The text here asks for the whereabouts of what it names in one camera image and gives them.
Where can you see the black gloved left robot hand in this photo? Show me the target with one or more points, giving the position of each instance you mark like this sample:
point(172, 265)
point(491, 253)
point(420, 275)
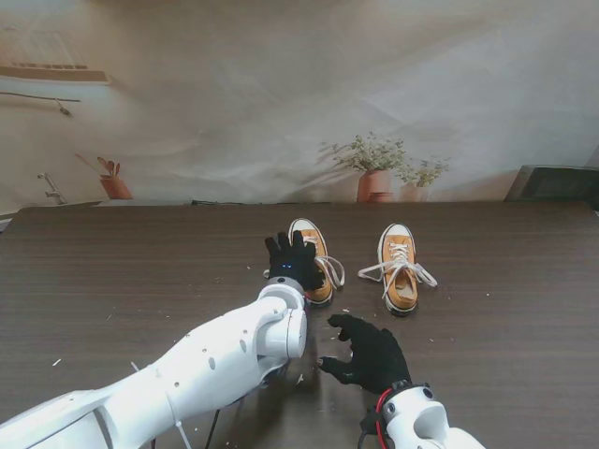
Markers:
point(295, 264)

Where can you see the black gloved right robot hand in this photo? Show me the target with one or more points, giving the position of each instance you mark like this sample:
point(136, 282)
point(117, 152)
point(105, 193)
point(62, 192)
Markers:
point(374, 355)

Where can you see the yellow canvas sneaker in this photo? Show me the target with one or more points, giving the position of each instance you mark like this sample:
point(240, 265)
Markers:
point(397, 231)
point(323, 292)

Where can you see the printed kitchen backdrop cloth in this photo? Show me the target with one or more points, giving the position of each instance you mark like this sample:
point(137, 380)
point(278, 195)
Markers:
point(281, 93)

